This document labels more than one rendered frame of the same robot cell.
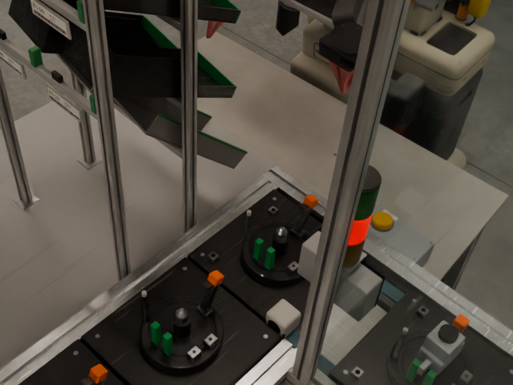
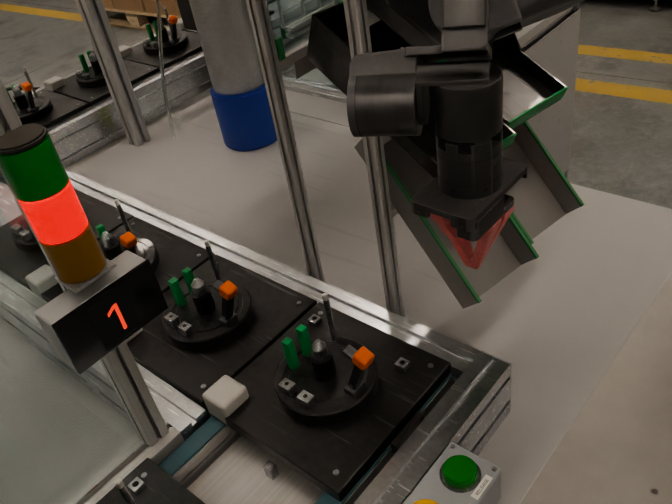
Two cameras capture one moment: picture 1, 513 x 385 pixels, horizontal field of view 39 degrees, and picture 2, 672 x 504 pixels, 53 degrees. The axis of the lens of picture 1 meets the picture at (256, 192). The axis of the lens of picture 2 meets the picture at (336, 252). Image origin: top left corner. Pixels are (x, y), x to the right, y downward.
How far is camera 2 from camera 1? 1.24 m
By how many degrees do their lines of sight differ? 68
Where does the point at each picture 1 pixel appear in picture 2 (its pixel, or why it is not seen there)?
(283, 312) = (224, 389)
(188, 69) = not seen: hidden behind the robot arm
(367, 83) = not seen: outside the picture
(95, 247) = (374, 269)
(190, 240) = (349, 304)
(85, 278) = (333, 273)
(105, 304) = (258, 264)
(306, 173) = (583, 450)
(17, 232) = not seen: hidden behind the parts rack
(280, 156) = (605, 411)
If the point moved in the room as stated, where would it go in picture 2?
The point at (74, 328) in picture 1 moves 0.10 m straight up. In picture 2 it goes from (232, 252) to (218, 206)
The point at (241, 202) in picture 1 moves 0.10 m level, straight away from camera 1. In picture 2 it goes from (424, 340) to (494, 332)
